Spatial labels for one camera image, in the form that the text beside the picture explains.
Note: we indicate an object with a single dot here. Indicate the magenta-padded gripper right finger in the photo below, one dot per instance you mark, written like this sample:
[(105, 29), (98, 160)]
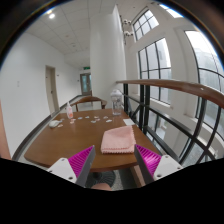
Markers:
[(151, 161)]

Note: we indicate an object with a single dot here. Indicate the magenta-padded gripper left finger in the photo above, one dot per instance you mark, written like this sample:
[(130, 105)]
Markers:
[(81, 163)]

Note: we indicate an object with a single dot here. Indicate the pink towel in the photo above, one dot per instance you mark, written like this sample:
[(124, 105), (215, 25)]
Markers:
[(118, 140)]

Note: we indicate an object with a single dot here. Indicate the white paper sheet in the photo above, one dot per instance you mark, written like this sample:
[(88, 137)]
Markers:
[(129, 122)]

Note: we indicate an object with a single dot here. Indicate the wooden chair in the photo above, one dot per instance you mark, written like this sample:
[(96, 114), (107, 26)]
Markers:
[(88, 99)]

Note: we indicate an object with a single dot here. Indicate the clear plastic jar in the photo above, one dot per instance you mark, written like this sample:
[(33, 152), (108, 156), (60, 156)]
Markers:
[(116, 103)]

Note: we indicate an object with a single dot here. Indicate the wooden-topped black metal railing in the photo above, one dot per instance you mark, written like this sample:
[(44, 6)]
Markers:
[(173, 86)]

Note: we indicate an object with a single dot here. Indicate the glass double door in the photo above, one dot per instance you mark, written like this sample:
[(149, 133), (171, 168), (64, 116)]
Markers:
[(86, 84)]

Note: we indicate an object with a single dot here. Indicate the white side door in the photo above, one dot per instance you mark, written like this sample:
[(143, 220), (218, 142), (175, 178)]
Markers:
[(51, 88)]

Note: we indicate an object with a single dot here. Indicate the tall grid window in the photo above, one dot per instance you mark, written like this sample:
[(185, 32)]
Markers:
[(155, 70)]

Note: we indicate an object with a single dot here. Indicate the green exit sign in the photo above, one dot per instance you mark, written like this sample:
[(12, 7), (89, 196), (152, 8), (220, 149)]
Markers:
[(87, 68)]

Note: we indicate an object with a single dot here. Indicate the large curved window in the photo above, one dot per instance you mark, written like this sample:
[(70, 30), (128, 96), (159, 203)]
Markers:
[(208, 73)]

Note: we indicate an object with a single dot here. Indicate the arched grid window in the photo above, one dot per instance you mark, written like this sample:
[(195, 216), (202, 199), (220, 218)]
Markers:
[(145, 24)]

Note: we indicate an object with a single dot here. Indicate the round ceiling light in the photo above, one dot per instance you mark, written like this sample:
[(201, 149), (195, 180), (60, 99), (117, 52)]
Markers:
[(51, 15)]

